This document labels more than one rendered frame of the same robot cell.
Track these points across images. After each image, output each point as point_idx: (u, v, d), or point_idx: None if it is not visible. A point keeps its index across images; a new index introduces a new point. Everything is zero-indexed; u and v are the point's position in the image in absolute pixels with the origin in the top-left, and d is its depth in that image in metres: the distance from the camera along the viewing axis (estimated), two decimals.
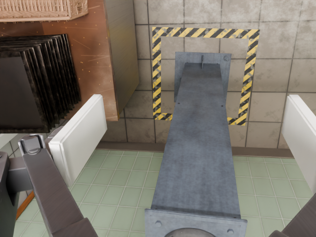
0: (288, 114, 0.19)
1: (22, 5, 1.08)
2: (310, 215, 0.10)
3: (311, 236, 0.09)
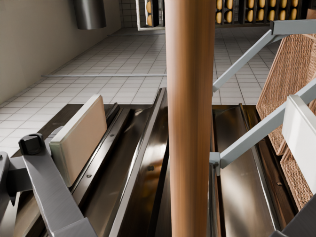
0: (288, 114, 0.19)
1: None
2: (310, 215, 0.10)
3: (311, 236, 0.09)
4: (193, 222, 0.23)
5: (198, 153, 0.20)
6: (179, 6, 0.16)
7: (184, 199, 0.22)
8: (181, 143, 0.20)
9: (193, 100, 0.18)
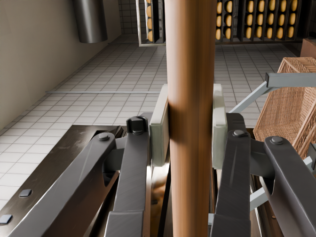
0: None
1: None
2: (227, 190, 0.11)
3: (236, 208, 0.10)
4: (195, 225, 0.23)
5: (199, 157, 0.20)
6: (180, 12, 0.16)
7: (185, 203, 0.22)
8: (182, 148, 0.19)
9: (194, 105, 0.18)
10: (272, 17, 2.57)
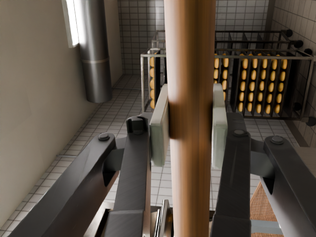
0: None
1: None
2: (227, 190, 0.11)
3: (236, 208, 0.10)
4: (196, 226, 0.22)
5: (200, 157, 0.20)
6: (179, 11, 0.16)
7: (185, 203, 0.22)
8: (182, 148, 0.19)
9: (194, 105, 0.18)
10: (261, 96, 2.91)
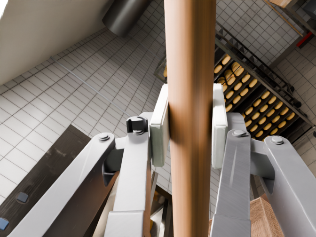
0: None
1: None
2: (227, 190, 0.11)
3: (236, 208, 0.10)
4: (196, 226, 0.23)
5: (199, 158, 0.20)
6: (179, 13, 0.16)
7: (185, 203, 0.22)
8: (182, 148, 0.20)
9: (194, 106, 0.18)
10: (255, 128, 3.09)
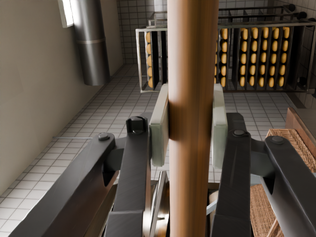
0: None
1: None
2: (227, 190, 0.11)
3: (237, 208, 0.10)
4: (193, 226, 0.22)
5: (198, 157, 0.20)
6: (182, 10, 0.16)
7: (183, 203, 0.21)
8: (181, 147, 0.19)
9: (194, 104, 0.18)
10: (264, 68, 2.78)
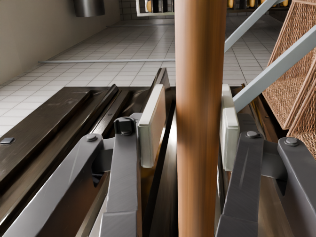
0: None
1: None
2: (236, 192, 0.11)
3: (245, 209, 0.10)
4: (201, 227, 0.22)
5: (207, 158, 0.20)
6: (190, 11, 0.15)
7: (192, 204, 0.21)
8: (190, 148, 0.19)
9: (203, 105, 0.18)
10: None
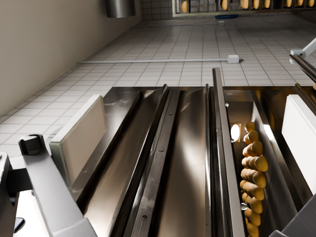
0: (288, 114, 0.19)
1: None
2: (310, 215, 0.10)
3: (311, 236, 0.09)
4: None
5: None
6: None
7: None
8: None
9: None
10: None
